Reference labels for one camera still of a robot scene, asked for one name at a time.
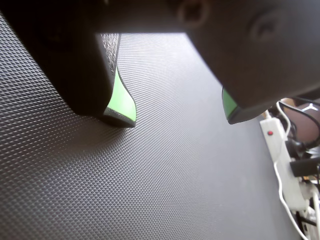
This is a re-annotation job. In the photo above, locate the thin white cable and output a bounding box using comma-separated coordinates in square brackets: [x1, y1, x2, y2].
[273, 99, 310, 240]

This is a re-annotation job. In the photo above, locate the white power strip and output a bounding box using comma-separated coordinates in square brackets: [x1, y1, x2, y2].
[259, 116, 310, 214]

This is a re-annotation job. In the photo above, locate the black power adapter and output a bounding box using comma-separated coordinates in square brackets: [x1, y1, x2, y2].
[289, 156, 320, 177]

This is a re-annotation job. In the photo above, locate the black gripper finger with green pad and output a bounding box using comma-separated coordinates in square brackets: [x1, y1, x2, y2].
[174, 0, 320, 125]
[0, 0, 138, 128]

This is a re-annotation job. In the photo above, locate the dark textured mat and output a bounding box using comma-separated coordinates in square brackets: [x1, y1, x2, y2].
[0, 12, 305, 240]

